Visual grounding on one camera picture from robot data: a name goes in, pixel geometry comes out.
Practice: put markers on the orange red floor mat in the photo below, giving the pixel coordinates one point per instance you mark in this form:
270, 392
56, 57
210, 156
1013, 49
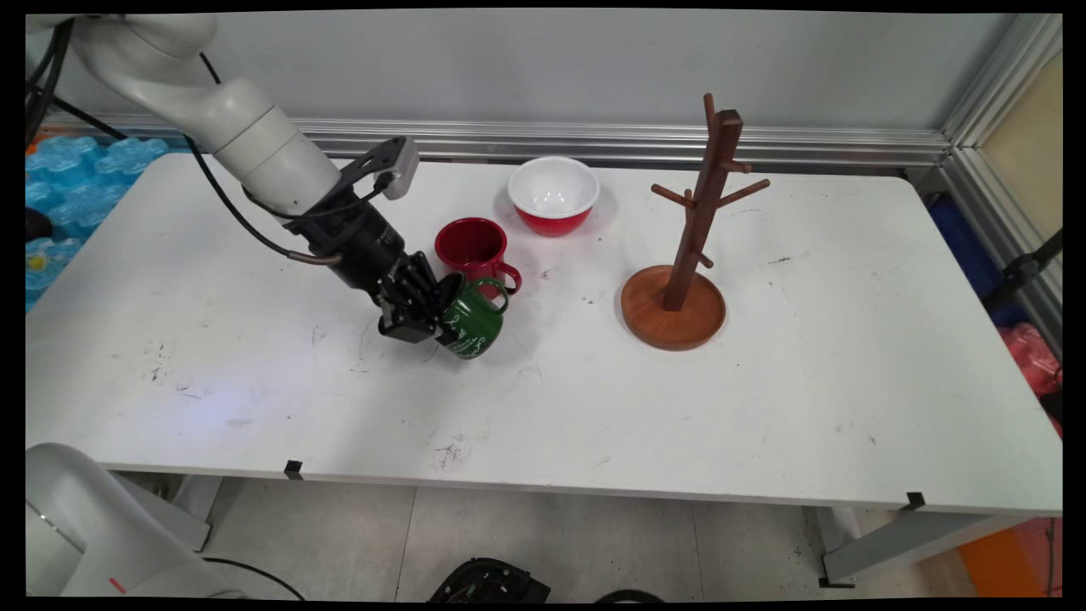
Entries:
1010, 560

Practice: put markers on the aluminium frame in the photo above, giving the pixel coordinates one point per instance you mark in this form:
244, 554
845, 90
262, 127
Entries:
764, 144

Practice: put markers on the white robot housing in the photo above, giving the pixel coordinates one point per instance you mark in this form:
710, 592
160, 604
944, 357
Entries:
76, 526

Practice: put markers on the green enamel mug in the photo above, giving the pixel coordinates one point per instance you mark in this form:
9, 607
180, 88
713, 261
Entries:
475, 327

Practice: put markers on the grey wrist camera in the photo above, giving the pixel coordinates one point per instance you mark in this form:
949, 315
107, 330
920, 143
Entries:
401, 170

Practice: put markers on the black tape mark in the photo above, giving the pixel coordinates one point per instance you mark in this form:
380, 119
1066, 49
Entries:
293, 469
915, 501

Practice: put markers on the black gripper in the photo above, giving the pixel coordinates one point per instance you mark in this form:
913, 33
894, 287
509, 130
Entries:
361, 242

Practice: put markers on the red bowl white inside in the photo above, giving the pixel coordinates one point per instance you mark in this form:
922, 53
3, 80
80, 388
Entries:
553, 191

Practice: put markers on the dark blue foam mat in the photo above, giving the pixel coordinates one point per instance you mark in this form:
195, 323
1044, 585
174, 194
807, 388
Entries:
967, 246

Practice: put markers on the wooden mug tree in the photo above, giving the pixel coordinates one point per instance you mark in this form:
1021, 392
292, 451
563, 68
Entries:
674, 310

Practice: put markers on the flat black floor object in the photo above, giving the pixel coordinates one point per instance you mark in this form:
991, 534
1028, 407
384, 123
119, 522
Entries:
628, 596

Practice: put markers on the red mug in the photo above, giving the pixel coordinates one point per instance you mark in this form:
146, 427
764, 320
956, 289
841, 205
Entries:
471, 246

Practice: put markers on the black device on floor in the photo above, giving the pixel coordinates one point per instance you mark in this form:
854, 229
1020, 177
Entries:
488, 584

